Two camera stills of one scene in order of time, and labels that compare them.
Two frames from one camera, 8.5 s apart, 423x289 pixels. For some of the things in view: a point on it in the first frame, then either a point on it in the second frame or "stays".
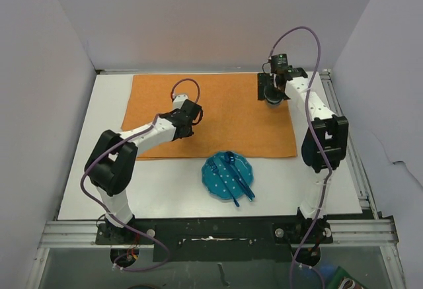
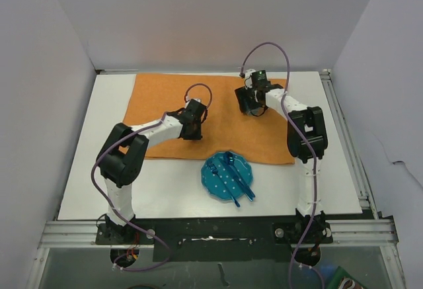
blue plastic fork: (213, 167) stays
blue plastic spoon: (230, 157) stays
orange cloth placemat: (236, 122) stays
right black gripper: (263, 81) to (243, 94)
